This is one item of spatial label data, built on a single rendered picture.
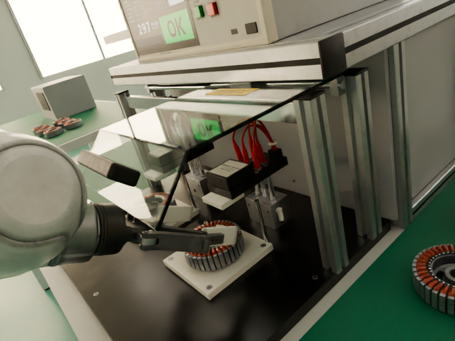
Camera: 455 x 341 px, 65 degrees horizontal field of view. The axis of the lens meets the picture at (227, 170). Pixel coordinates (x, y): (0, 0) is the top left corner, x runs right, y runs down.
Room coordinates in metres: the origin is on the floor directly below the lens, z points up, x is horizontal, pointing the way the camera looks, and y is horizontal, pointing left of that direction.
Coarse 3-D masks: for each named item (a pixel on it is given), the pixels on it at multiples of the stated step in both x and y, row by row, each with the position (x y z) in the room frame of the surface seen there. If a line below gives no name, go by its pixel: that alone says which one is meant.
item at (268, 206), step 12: (276, 192) 0.63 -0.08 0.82; (252, 204) 0.63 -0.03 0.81; (264, 204) 0.60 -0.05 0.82; (276, 204) 0.59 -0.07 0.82; (288, 204) 0.61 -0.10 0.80; (252, 216) 0.64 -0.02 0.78; (264, 216) 0.60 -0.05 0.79; (276, 216) 0.59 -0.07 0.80; (288, 216) 0.60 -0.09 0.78; (276, 228) 0.58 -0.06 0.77
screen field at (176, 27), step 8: (168, 16) 0.73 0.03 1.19; (176, 16) 0.71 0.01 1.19; (184, 16) 0.69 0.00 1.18; (160, 24) 0.76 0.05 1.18; (168, 24) 0.74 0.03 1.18; (176, 24) 0.72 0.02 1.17; (184, 24) 0.69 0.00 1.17; (168, 32) 0.75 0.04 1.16; (176, 32) 0.72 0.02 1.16; (184, 32) 0.70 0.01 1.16; (192, 32) 0.68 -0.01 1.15; (168, 40) 0.75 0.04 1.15; (176, 40) 0.73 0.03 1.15; (184, 40) 0.71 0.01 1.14
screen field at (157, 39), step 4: (156, 36) 0.79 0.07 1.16; (160, 36) 0.77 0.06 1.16; (140, 40) 0.85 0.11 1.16; (144, 40) 0.84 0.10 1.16; (148, 40) 0.82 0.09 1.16; (152, 40) 0.81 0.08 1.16; (156, 40) 0.79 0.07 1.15; (160, 40) 0.78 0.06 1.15; (140, 44) 0.86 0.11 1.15; (144, 44) 0.84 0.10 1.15; (148, 44) 0.83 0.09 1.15; (152, 44) 0.81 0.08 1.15
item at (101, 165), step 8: (80, 152) 0.44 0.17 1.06; (88, 152) 0.42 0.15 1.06; (80, 160) 0.42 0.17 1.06; (88, 160) 0.40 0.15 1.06; (96, 160) 0.38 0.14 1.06; (104, 160) 0.37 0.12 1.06; (96, 168) 0.37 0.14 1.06; (104, 168) 0.36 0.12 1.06; (112, 168) 0.35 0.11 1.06; (120, 168) 0.35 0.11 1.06; (128, 168) 0.35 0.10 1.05; (104, 176) 0.35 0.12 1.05; (112, 176) 0.34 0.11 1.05; (120, 176) 0.35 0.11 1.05; (128, 176) 0.35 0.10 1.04; (136, 176) 0.36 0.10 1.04; (128, 184) 0.35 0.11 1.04; (136, 184) 0.36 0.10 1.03
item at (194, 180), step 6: (186, 174) 0.85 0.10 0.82; (192, 174) 0.84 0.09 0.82; (192, 180) 0.81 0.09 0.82; (198, 180) 0.79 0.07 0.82; (204, 180) 0.79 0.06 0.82; (192, 186) 0.82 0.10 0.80; (198, 186) 0.79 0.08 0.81; (204, 186) 0.79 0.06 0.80; (192, 192) 0.83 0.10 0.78; (198, 192) 0.80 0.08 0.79; (204, 192) 0.79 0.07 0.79
